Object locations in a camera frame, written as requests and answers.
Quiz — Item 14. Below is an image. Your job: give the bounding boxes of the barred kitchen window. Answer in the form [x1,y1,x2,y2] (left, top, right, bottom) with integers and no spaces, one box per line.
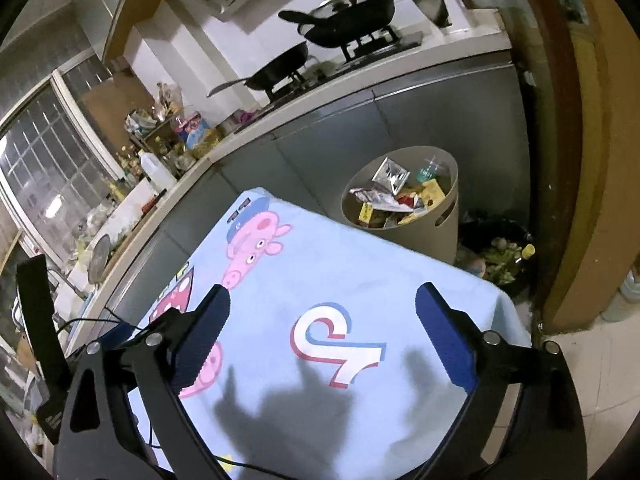
[1,49,124,269]

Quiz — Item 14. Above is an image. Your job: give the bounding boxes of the Peppa Pig blue tablecloth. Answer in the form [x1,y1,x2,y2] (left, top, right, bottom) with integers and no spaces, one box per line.
[114,186,533,480]

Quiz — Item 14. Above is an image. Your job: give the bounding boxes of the beige round trash bin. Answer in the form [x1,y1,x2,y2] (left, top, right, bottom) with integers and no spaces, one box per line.
[341,145,459,264]

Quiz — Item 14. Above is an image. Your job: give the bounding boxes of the black bin with vegetable scraps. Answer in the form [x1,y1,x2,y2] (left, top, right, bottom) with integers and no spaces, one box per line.
[454,216,536,298]

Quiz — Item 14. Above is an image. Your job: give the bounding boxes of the black wok long handle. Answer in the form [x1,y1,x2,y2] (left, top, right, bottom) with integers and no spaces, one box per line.
[206,41,309,98]

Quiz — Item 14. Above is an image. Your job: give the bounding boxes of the black wok with lid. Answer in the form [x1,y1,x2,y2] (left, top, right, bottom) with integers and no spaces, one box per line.
[278,0,395,49]

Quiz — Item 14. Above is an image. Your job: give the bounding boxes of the blue snack package on counter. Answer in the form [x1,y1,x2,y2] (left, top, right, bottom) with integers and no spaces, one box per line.
[175,112,210,150]

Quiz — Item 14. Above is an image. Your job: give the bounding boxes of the black cable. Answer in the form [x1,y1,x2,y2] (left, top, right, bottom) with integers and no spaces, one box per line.
[54,306,281,480]

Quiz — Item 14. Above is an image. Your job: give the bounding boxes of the dark red snack bag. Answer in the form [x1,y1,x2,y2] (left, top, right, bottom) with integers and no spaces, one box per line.
[395,190,424,210]

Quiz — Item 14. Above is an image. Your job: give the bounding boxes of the white plastic jug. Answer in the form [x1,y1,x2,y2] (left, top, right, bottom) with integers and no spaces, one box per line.
[139,151,178,192]

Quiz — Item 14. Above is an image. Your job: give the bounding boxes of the orange white snack bag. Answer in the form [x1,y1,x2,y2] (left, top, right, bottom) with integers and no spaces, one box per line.
[349,157,413,214]

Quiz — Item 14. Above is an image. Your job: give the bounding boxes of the grey lower cabinets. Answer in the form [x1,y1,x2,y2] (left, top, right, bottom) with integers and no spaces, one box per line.
[68,51,530,348]

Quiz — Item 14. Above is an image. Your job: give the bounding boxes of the steel sink faucet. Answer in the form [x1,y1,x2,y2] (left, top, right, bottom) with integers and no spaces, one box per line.
[47,266,89,300]

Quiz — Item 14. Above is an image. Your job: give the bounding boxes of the black gas stove top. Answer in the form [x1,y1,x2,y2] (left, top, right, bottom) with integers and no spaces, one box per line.
[231,26,425,133]

